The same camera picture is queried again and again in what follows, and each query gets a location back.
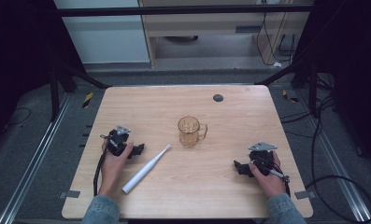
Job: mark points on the person's right hand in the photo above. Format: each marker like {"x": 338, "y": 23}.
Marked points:
{"x": 270, "y": 183}

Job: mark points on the grey metal table bracket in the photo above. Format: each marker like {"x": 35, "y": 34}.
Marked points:
{"x": 305, "y": 194}
{"x": 69, "y": 194}

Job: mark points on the white cabinet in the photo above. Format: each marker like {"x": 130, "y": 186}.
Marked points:
{"x": 105, "y": 40}

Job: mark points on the yellow black floor tape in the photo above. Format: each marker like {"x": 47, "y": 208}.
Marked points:
{"x": 87, "y": 100}
{"x": 289, "y": 96}

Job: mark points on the black horizontal frame bar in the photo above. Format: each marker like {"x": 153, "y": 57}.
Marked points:
{"x": 174, "y": 10}

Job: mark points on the clear glass mug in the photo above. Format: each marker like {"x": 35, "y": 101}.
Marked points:
{"x": 189, "y": 132}

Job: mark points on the metal floor rail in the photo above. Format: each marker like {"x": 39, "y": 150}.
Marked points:
{"x": 335, "y": 158}
{"x": 33, "y": 158}

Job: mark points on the dark round table grommet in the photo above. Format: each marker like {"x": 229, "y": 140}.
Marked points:
{"x": 218, "y": 98}

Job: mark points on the person's left hand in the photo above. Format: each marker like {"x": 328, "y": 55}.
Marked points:
{"x": 111, "y": 169}

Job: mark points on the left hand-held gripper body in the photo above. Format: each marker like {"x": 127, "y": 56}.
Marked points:
{"x": 117, "y": 143}

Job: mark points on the light wooden desk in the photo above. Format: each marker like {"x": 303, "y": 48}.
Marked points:
{"x": 205, "y": 26}

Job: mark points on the black stand leg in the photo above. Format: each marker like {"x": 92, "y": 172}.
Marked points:
{"x": 301, "y": 74}
{"x": 80, "y": 74}

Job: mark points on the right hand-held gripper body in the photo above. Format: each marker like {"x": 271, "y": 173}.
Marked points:
{"x": 262, "y": 157}

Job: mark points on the black curtain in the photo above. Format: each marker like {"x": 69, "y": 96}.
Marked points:
{"x": 351, "y": 46}
{"x": 21, "y": 56}

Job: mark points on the white electric toothbrush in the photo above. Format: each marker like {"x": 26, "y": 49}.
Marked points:
{"x": 145, "y": 169}

